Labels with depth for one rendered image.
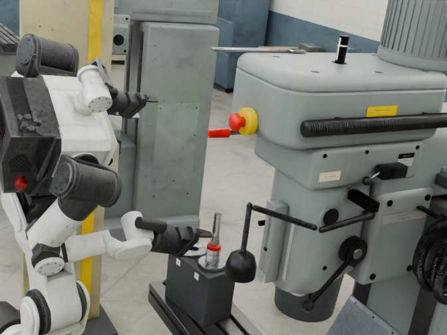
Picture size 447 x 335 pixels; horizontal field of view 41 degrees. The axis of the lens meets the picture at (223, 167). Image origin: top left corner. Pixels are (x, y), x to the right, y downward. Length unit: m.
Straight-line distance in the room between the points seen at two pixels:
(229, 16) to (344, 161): 7.48
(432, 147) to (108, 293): 2.69
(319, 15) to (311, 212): 6.88
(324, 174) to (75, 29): 1.84
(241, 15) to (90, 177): 7.32
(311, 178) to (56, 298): 0.94
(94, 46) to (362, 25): 5.03
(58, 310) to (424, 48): 1.26
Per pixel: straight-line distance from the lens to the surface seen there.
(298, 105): 1.23
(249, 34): 8.84
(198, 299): 2.01
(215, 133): 1.40
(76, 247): 1.74
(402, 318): 1.91
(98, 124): 1.63
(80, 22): 2.94
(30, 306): 1.94
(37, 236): 1.65
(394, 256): 1.63
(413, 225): 1.62
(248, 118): 1.29
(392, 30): 1.53
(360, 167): 1.40
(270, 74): 1.26
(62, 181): 1.50
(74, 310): 1.96
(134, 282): 3.99
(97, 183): 1.51
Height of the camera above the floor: 2.13
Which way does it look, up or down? 21 degrees down
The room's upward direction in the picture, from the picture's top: 7 degrees clockwise
